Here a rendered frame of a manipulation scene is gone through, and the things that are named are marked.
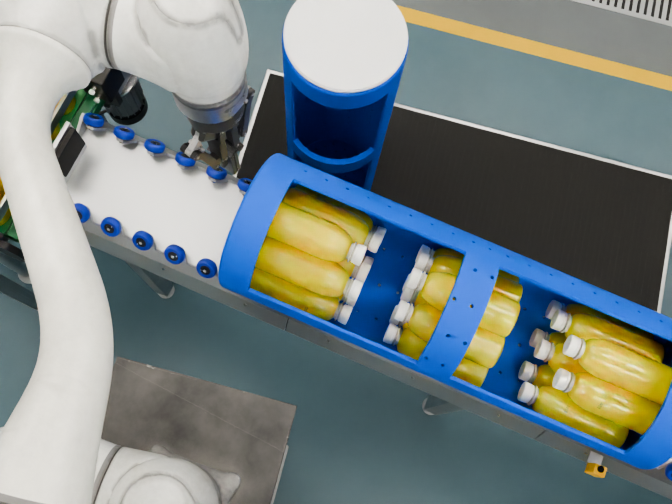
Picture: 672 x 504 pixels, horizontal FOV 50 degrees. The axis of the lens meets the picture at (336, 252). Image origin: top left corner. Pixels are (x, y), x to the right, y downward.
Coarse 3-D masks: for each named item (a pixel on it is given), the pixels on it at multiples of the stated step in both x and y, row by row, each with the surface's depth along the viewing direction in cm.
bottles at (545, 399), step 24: (312, 192) 146; (360, 216) 144; (360, 264) 142; (264, 288) 139; (288, 288) 139; (408, 288) 141; (312, 312) 139; (336, 312) 140; (552, 312) 143; (576, 312) 142; (600, 312) 142; (384, 336) 141; (408, 336) 138; (552, 336) 146; (648, 336) 141; (552, 360) 139; (576, 360) 137; (480, 384) 137; (528, 384) 138; (552, 408) 136; (576, 408) 135; (600, 432) 135; (624, 432) 135
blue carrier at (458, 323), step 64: (256, 192) 128; (320, 192) 131; (256, 256) 128; (384, 256) 153; (512, 256) 133; (320, 320) 134; (384, 320) 150; (448, 320) 125; (640, 320) 128; (448, 384) 135; (512, 384) 147; (640, 448) 127
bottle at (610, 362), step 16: (592, 352) 129; (608, 352) 128; (624, 352) 129; (592, 368) 129; (608, 368) 128; (624, 368) 128; (640, 368) 128; (656, 368) 128; (624, 384) 129; (640, 384) 128; (656, 384) 127; (656, 400) 129
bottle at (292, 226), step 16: (288, 208) 133; (272, 224) 132; (288, 224) 131; (304, 224) 132; (320, 224) 132; (288, 240) 133; (304, 240) 132; (320, 240) 131; (336, 240) 131; (320, 256) 133; (336, 256) 132; (352, 256) 133
